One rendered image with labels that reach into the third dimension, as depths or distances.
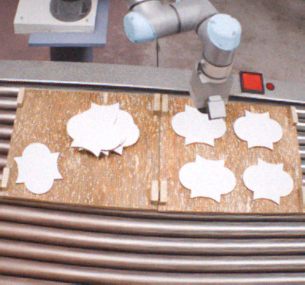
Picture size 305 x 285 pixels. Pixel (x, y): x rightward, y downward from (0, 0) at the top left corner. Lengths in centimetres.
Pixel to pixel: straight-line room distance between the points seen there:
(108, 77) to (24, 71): 27
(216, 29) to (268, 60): 189
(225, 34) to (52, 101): 58
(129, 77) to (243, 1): 189
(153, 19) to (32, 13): 71
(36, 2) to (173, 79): 58
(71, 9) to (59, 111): 40
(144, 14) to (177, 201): 48
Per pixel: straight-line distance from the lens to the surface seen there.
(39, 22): 167
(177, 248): 124
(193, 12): 113
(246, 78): 154
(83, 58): 182
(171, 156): 133
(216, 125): 139
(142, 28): 107
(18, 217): 128
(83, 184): 128
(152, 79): 149
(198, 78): 119
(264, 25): 316
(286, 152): 142
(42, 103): 142
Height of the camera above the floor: 208
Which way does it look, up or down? 57 degrees down
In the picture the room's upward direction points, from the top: 9 degrees clockwise
